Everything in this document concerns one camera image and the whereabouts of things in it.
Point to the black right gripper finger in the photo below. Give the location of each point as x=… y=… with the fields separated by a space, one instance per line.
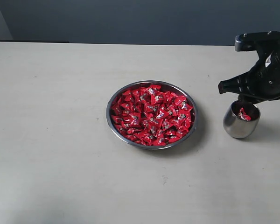
x=249 y=98

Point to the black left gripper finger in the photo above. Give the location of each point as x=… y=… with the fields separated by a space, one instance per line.
x=236 y=85

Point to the pile of red candies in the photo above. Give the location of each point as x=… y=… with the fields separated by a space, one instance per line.
x=151 y=116

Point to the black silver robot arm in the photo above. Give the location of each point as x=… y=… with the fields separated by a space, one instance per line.
x=262 y=82

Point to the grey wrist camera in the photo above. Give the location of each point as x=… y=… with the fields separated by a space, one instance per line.
x=256 y=41

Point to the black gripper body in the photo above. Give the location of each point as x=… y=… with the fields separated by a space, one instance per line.
x=264 y=78

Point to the round steel plate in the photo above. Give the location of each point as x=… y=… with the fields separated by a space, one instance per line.
x=151 y=147

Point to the steel cup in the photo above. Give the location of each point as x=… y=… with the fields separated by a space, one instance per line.
x=236 y=127

